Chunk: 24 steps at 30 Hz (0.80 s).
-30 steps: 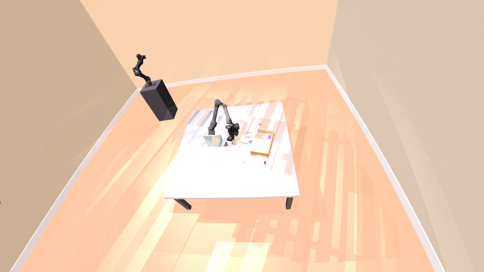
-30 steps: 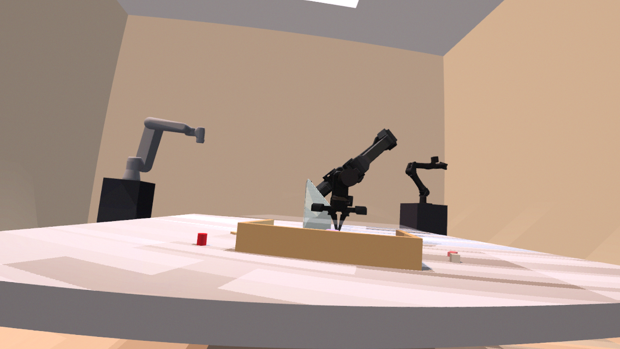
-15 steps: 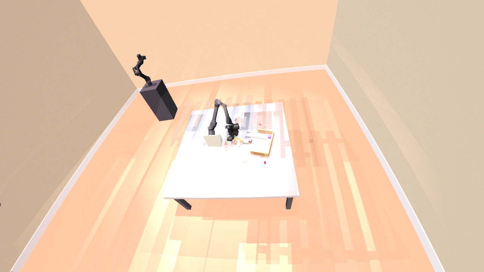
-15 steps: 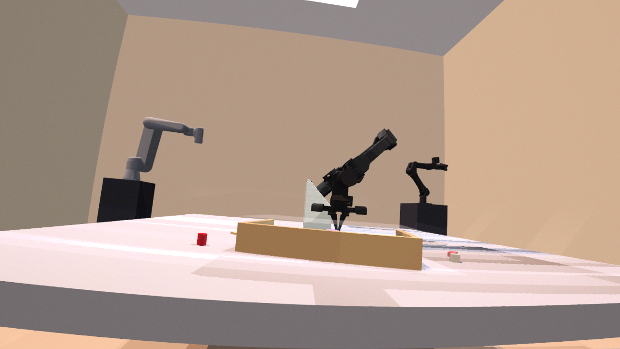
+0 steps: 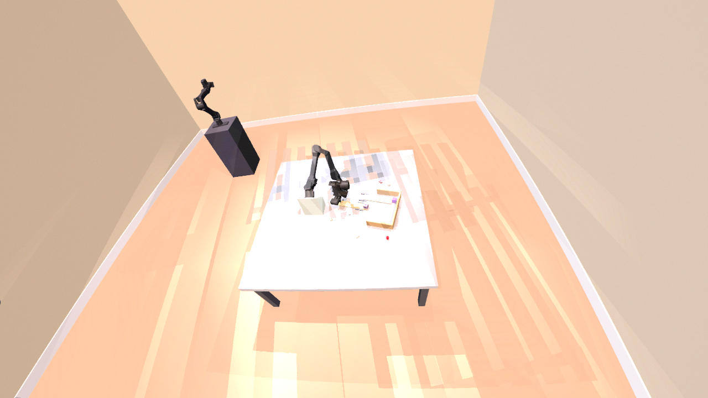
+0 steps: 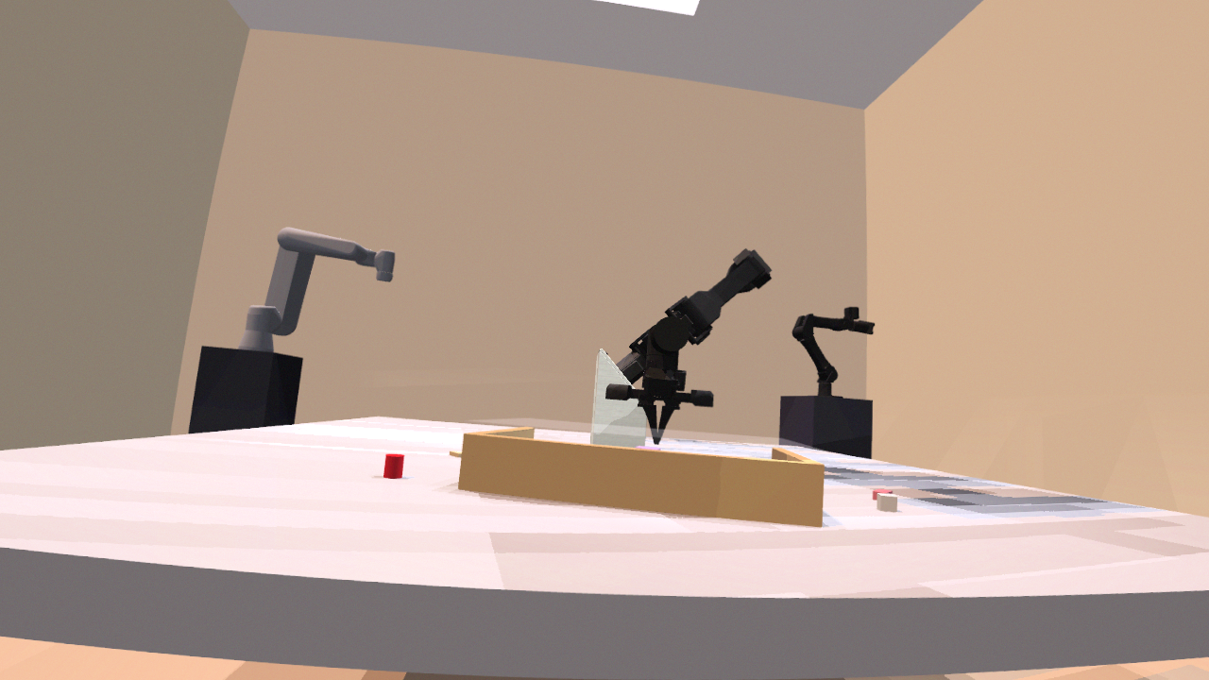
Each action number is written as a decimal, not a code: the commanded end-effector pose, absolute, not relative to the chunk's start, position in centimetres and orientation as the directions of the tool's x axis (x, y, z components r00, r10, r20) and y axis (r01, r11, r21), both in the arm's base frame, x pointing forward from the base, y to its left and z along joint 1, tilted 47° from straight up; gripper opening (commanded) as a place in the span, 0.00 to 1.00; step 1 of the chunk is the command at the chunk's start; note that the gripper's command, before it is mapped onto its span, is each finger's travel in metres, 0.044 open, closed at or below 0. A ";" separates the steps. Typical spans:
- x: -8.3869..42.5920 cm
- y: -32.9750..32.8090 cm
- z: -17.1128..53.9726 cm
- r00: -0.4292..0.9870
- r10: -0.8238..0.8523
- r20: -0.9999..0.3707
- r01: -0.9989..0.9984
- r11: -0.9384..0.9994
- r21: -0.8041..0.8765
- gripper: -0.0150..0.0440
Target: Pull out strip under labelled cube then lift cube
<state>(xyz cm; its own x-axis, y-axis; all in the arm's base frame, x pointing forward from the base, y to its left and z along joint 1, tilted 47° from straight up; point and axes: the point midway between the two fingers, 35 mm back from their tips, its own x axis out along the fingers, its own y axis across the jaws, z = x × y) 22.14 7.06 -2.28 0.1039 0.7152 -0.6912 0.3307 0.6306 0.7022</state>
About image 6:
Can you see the red cylinder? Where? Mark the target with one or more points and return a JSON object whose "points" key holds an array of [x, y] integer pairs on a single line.
{"points": [[393, 466]]}

